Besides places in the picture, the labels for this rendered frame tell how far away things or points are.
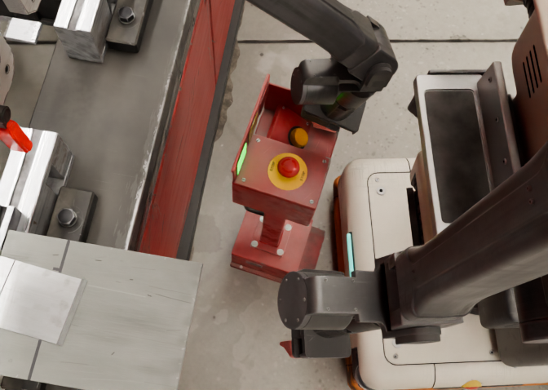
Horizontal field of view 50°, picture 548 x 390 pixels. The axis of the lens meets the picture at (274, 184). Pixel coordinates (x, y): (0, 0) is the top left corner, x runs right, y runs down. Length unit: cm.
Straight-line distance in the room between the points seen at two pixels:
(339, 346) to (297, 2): 42
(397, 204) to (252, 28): 87
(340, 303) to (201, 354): 124
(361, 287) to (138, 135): 54
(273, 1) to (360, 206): 95
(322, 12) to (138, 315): 45
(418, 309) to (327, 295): 10
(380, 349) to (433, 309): 103
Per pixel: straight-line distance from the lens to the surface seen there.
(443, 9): 233
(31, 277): 84
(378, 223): 160
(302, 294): 58
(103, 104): 104
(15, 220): 89
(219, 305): 180
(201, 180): 185
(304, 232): 173
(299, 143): 116
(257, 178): 107
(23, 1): 75
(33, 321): 83
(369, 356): 155
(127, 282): 81
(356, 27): 82
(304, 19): 78
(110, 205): 97
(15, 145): 70
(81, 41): 104
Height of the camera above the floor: 178
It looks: 70 degrees down
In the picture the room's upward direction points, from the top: 10 degrees clockwise
